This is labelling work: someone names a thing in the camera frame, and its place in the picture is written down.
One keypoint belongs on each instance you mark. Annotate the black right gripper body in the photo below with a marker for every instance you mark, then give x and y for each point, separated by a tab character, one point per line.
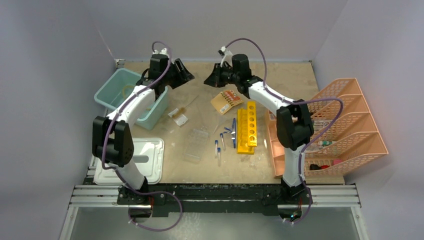
225	76

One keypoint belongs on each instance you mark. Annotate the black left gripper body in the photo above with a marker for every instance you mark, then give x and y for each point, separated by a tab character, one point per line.
165	78

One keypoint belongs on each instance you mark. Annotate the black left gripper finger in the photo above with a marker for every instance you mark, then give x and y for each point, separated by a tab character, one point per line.
183	75
174	82

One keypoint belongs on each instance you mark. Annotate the brown test tube brush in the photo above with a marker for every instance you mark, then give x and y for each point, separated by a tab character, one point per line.
182	110

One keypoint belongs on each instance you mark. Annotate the yellow rubber tube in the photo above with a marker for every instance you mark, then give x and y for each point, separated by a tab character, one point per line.
127	90

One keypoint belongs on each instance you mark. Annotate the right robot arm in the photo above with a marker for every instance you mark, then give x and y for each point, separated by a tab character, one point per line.
294	127

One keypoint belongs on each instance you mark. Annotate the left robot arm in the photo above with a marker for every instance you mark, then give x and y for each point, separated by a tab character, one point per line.
112	140

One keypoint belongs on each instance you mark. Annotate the tan spiral notebook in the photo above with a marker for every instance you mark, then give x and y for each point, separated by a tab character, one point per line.
226	100

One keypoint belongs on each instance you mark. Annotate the white plastic pouch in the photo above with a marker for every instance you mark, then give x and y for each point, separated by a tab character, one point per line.
178	117

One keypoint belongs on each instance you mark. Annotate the clear plastic funnel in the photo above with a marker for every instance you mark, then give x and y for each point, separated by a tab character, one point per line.
221	122

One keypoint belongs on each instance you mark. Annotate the teal plastic bin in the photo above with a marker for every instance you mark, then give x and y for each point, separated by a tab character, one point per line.
119	87

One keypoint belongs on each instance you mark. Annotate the blue capped test tube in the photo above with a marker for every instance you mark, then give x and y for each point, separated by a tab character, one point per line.
219	160
222	141
216	148

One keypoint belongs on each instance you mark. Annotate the yellow test tube rack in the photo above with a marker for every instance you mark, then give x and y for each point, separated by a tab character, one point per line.
246	129

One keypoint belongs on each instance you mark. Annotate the white plastic bin lid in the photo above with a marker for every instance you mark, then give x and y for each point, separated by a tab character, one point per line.
148	157

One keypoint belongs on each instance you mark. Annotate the orange plastic file organizer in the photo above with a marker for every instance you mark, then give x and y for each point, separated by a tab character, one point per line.
348	135

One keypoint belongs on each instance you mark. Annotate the aluminium rail frame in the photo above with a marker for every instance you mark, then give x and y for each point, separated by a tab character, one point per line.
242	184

